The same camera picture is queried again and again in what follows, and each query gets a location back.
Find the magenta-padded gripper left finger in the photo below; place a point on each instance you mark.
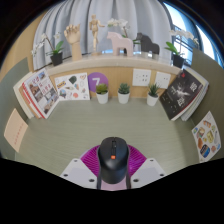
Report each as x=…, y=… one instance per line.
x=78, y=171

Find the white wall socket plate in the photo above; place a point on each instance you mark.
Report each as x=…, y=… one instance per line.
x=162, y=80
x=141, y=77

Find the black computer mouse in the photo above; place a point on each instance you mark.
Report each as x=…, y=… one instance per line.
x=113, y=160

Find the small potted green plant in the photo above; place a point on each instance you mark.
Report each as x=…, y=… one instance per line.
x=152, y=99
x=123, y=97
x=102, y=97

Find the grey curtain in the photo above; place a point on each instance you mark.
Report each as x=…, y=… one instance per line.
x=146, y=16

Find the beige book with red text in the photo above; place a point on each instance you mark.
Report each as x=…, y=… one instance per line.
x=15, y=130

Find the wooden hand model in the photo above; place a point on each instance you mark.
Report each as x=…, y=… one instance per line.
x=73, y=38

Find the black cover book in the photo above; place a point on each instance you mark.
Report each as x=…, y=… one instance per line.
x=180, y=95

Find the thick white book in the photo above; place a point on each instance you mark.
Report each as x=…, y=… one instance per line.
x=19, y=93

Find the grey-green desk partition panel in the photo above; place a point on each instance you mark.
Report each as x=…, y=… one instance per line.
x=8, y=86
x=210, y=76

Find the wooden artist mannequin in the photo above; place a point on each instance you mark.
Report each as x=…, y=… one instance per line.
x=95, y=30

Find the purple mouse pad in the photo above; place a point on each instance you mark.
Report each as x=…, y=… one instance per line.
x=106, y=186

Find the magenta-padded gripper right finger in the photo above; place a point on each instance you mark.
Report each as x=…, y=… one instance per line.
x=146, y=171

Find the white sticker poster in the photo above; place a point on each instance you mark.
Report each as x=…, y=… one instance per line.
x=71, y=86

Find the black wooden horse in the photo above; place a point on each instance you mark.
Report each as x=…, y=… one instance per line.
x=146, y=43

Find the round purple number sign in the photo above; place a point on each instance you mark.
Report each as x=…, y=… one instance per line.
x=97, y=78

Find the white book with photo cover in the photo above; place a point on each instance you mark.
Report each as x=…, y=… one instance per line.
x=41, y=91

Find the white orchid in black pot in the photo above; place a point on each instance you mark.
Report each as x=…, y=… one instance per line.
x=56, y=58
x=178, y=60
x=121, y=23

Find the pink wooden horse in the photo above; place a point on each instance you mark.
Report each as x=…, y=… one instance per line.
x=118, y=41

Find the colourful sticker card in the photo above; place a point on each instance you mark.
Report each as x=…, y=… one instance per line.
x=206, y=138

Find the dark framed window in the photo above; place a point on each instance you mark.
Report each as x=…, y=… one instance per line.
x=203, y=36

